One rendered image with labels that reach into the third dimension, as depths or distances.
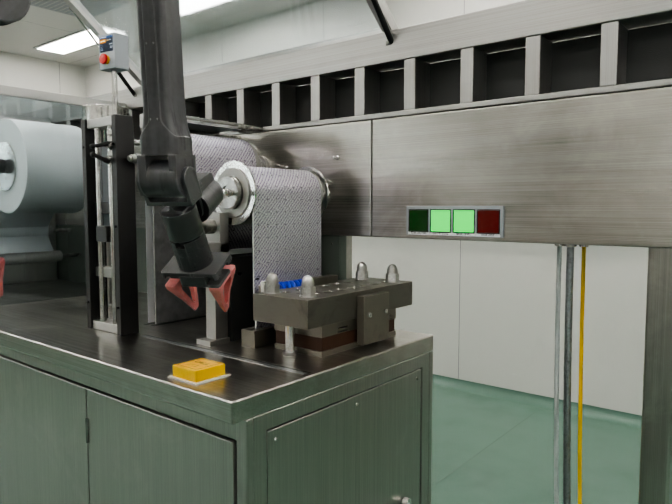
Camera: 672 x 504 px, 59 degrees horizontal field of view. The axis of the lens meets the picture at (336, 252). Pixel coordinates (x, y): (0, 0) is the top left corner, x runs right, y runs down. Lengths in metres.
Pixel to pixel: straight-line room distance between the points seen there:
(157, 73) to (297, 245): 0.67
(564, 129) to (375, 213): 0.50
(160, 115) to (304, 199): 0.63
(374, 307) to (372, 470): 0.36
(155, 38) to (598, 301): 3.17
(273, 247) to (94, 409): 0.53
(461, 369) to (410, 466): 2.66
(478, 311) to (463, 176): 2.67
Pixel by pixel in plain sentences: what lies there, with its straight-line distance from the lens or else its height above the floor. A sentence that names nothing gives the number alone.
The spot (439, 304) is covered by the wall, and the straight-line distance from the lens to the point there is 4.15.
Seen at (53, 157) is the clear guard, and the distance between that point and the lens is 2.25.
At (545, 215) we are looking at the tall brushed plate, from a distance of 1.33.
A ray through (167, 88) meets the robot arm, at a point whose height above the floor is 1.39.
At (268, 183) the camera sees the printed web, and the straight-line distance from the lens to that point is 1.39.
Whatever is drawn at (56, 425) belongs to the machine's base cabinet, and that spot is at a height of 0.70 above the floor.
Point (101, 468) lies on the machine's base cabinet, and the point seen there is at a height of 0.65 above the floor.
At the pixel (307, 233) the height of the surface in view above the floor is 1.15.
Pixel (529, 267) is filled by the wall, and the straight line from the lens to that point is 3.85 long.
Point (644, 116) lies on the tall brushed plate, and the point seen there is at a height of 1.39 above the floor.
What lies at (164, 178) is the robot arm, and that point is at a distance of 0.92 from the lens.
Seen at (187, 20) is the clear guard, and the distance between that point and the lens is 1.98.
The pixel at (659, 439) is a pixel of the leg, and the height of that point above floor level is 0.72.
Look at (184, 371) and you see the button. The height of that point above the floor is 0.92.
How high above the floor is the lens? 1.22
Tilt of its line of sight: 4 degrees down
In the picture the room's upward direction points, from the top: straight up
